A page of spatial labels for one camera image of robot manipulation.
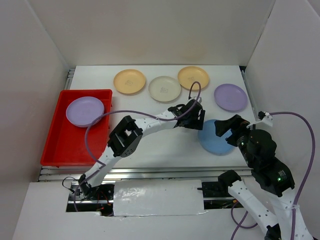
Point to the white foam cover panel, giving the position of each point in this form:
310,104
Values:
144,198

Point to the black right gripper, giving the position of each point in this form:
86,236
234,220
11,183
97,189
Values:
221,125

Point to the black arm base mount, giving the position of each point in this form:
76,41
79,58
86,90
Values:
213,191

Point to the orange plate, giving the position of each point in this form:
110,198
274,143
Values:
190,74
129,81

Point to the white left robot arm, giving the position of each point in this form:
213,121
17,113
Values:
127,134

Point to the cream bear plate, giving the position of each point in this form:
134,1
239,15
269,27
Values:
164,89

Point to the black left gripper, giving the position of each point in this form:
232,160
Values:
199,125

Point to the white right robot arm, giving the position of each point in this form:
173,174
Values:
273,176

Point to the aluminium table rail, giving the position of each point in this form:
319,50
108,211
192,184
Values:
54,174

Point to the purple bear plate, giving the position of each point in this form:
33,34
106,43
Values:
84,110
230,97

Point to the red plastic bin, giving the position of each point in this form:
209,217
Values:
65,143

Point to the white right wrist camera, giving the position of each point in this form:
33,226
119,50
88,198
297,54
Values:
264,118

